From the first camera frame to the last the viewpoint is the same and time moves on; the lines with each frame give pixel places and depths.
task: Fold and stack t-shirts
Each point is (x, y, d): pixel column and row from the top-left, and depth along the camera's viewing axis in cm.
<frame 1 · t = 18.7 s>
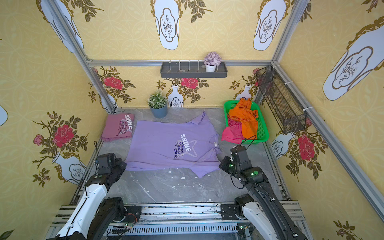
left hand: (126, 162, 86), fingers closed
right hand: (220, 163, 78), fingers closed
purple t-shirt: (164, 144, 103), on the table
orange t-shirt: (244, 113, 109), point 9 cm above the table
magenta t-shirt: (233, 132, 97), point 10 cm above the table
green plastic basket: (262, 134, 100), point 7 cm above the table
green plant blue pot: (158, 103, 107), point 15 cm above the table

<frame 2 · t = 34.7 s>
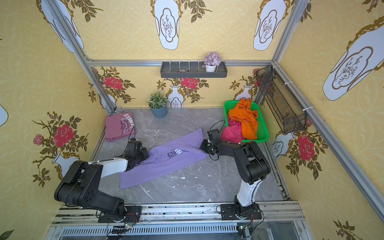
left hand: (148, 152, 96), fingers closed
right hand: (200, 148, 98), fingers closed
purple t-shirt: (166, 157, 96), on the table
the other named things where they were.

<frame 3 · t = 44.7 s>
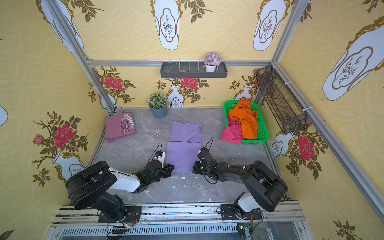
left hand: (176, 167, 89), fingers closed
right hand: (192, 169, 89), fingers closed
purple t-shirt: (185, 142, 100), point 3 cm above the table
the other named things where they were.

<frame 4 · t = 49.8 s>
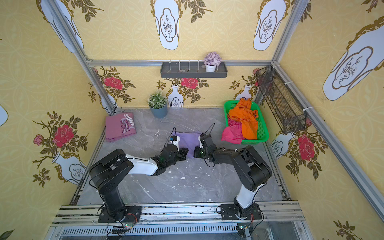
left hand: (190, 150, 91), fingers closed
right hand: (193, 153, 95), fingers closed
purple t-shirt: (189, 140, 98), point 6 cm above the table
the other named things where they were.

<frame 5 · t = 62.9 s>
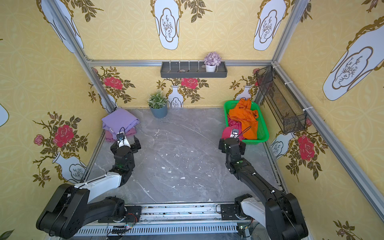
left hand: (128, 138, 86), fingers open
right hand: (230, 139, 86), fingers open
purple t-shirt: (119, 121, 108), point 6 cm above the table
the other named things where they were.

